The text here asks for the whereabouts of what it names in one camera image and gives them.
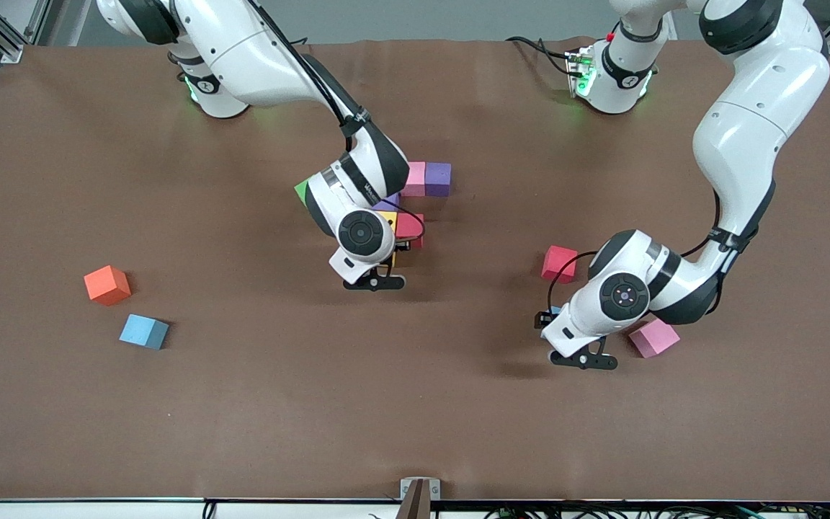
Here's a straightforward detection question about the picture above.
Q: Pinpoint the red foam cube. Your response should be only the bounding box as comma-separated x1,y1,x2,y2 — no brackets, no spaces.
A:
395,213,426,249
541,245,579,284

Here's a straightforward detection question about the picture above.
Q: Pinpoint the pink foam cube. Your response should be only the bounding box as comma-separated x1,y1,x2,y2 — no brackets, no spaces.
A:
402,161,427,198
628,319,681,360

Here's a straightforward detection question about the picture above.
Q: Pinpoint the brown table mat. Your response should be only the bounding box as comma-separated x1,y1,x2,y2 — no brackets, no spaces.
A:
0,37,830,502

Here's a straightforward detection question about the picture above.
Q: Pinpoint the orange foam cube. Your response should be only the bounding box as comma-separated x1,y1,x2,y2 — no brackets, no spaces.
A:
84,265,132,306

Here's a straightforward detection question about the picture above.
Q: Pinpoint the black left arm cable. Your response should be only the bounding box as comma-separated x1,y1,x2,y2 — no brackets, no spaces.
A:
546,187,758,318

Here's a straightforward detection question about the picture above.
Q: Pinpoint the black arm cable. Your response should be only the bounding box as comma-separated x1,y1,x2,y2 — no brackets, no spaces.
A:
246,0,427,242
546,187,758,318

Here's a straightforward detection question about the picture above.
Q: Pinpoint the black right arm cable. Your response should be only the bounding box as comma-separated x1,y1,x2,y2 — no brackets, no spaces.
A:
246,0,427,242

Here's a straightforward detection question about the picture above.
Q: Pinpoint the grey metal bracket with post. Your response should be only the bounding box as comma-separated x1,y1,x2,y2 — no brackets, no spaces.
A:
397,477,442,519

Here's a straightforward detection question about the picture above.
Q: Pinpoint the black left base cable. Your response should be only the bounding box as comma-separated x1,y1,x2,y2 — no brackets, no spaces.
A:
505,35,578,79

